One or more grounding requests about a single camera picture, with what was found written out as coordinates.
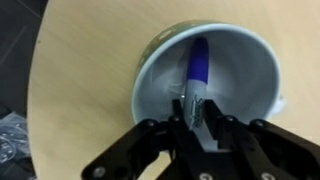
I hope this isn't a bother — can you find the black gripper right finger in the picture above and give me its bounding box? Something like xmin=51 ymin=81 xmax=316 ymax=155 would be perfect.
xmin=204 ymin=100 xmax=320 ymax=180

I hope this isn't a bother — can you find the grey marker with purple cap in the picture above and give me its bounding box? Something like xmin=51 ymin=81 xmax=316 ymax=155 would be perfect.
xmin=183 ymin=38 xmax=209 ymax=129

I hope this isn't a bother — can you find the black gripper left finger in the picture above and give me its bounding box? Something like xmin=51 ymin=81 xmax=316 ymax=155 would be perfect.
xmin=81 ymin=99 xmax=214 ymax=180

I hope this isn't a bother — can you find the clear plastic bag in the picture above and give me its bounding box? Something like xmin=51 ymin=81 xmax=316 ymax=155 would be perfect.
xmin=0 ymin=112 xmax=31 ymax=163

